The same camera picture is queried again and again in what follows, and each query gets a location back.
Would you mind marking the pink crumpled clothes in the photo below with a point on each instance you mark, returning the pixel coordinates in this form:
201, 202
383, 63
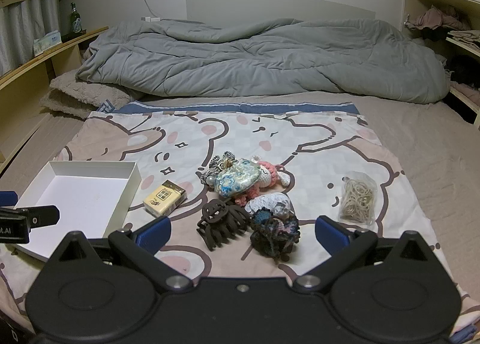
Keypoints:
435, 17

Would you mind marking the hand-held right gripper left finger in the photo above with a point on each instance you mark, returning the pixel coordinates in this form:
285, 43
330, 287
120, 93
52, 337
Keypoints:
157, 231

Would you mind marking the pink folded clothes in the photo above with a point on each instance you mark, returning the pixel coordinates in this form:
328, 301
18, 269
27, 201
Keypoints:
468, 90

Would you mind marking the grey duvet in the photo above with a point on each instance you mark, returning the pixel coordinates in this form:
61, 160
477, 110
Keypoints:
270, 59

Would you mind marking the tissue box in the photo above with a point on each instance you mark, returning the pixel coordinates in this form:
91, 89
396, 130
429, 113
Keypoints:
47, 43

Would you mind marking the bear printed blanket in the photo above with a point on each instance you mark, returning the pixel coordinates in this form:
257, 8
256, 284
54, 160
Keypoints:
300, 141

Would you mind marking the wooden side shelf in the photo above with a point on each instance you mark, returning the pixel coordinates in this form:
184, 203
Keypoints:
33, 62

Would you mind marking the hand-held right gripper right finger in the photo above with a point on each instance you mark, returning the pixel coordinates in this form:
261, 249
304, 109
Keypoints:
329, 233

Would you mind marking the dark crochet scrunchie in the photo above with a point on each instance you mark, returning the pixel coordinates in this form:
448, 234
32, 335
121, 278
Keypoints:
275, 233

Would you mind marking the green glass bottle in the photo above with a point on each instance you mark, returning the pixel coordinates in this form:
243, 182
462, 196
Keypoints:
76, 21

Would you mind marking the yellow tissue packet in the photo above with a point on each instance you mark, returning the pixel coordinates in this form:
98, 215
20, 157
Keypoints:
164, 198

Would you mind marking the wooden clothes shelf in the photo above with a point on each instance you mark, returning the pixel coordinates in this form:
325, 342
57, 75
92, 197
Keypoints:
412, 2

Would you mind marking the grey curtain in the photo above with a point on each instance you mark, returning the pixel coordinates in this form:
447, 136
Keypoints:
26, 28

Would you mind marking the pink crochet doll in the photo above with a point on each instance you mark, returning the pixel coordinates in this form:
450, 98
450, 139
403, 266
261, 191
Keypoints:
275, 179

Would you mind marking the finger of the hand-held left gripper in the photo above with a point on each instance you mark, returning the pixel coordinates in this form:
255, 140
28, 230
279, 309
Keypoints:
7, 198
41, 215

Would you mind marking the beige fuzzy blanket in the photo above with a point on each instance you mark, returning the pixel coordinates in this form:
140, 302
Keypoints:
75, 94

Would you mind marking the floral coin purse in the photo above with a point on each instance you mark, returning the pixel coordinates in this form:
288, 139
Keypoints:
236, 179

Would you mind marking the white cardboard box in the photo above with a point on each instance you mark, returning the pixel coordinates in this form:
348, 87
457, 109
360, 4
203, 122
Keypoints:
82, 205

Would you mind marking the brown hair claw clip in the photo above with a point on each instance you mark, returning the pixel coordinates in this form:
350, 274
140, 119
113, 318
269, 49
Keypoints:
221, 222

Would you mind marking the white fuzzy scrunchie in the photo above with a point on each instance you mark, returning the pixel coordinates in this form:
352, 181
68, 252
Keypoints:
272, 203

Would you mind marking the beige bed sheet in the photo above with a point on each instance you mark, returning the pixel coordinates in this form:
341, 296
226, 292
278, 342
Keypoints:
431, 149

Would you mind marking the white headboard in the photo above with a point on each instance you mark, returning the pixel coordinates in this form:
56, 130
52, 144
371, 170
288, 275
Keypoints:
281, 8

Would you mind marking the white power plug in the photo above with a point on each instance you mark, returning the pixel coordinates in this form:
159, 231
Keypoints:
150, 19

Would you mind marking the beige folded clothes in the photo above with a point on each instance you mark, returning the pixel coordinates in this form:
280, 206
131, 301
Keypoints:
465, 37

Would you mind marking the dark clothes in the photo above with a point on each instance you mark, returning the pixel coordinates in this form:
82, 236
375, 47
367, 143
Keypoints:
463, 71

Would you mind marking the bag of rubber bands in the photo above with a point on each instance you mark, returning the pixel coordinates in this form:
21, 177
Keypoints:
357, 197

